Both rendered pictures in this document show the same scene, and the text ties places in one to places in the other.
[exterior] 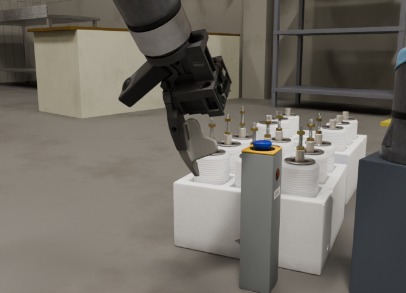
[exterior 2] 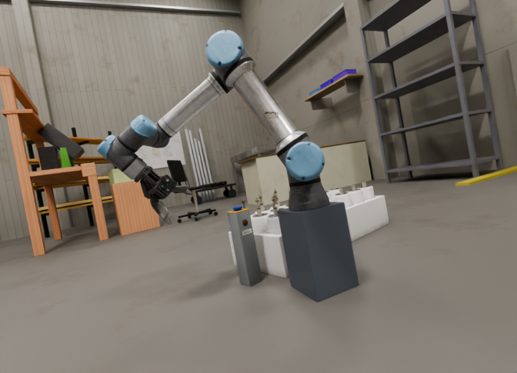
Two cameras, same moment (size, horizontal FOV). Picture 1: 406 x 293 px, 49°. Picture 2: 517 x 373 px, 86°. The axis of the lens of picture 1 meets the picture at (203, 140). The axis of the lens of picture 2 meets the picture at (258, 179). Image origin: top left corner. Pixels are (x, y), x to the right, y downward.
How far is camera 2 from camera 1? 75 cm
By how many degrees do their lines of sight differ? 28
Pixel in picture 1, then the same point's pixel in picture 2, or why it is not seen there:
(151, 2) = (118, 162)
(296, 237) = (272, 257)
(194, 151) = (163, 214)
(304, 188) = (275, 229)
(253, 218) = (237, 245)
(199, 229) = not seen: hidden behind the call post
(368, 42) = (457, 126)
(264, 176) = (235, 224)
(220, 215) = not seen: hidden behind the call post
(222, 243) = not seen: hidden behind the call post
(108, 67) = (276, 175)
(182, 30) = (136, 168)
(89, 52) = (264, 168)
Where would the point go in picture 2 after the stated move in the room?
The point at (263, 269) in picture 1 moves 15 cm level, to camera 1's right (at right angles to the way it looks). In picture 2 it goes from (245, 272) to (278, 272)
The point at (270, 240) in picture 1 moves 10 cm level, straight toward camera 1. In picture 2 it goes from (245, 257) to (228, 266)
